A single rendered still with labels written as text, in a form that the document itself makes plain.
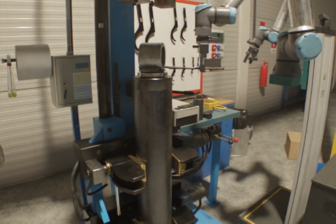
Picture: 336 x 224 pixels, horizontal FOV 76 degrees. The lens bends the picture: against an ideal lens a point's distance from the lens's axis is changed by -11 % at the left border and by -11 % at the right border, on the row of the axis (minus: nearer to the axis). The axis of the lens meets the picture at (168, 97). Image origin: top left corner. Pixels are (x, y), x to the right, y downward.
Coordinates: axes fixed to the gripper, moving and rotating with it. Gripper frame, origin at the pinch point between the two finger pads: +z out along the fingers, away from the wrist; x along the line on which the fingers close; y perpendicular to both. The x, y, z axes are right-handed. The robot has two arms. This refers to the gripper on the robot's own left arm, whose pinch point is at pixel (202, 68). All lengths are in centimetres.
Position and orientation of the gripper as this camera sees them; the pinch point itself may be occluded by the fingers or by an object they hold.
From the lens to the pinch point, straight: 131.5
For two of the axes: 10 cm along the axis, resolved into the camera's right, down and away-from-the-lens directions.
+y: -10.0, -0.1, 0.4
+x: -0.4, 2.1, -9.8
